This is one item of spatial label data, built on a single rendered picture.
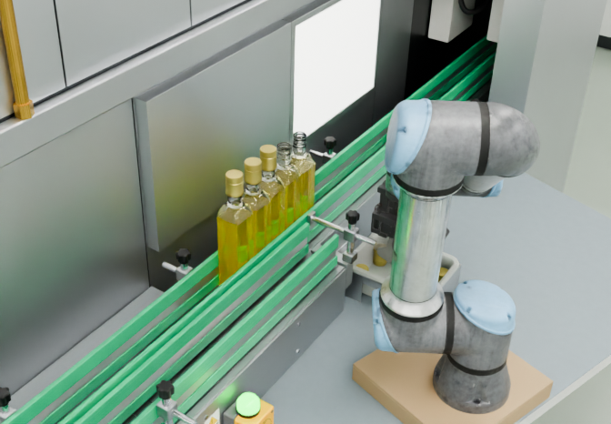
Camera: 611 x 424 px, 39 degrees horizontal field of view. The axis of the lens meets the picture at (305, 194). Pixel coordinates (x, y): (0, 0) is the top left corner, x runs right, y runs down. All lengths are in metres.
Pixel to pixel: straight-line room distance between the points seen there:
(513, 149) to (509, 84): 1.17
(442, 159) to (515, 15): 1.16
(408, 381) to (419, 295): 0.28
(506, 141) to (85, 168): 0.73
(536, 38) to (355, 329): 0.98
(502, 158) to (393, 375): 0.61
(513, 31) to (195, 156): 1.06
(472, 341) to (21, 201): 0.83
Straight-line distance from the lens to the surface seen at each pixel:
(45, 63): 1.42
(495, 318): 1.58
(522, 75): 2.47
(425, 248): 1.45
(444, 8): 2.64
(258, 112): 1.89
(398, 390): 1.73
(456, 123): 1.31
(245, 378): 1.66
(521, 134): 1.34
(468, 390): 1.69
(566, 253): 2.25
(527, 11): 2.41
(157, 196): 1.69
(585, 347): 1.99
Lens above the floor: 2.04
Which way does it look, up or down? 34 degrees down
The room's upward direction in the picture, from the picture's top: 2 degrees clockwise
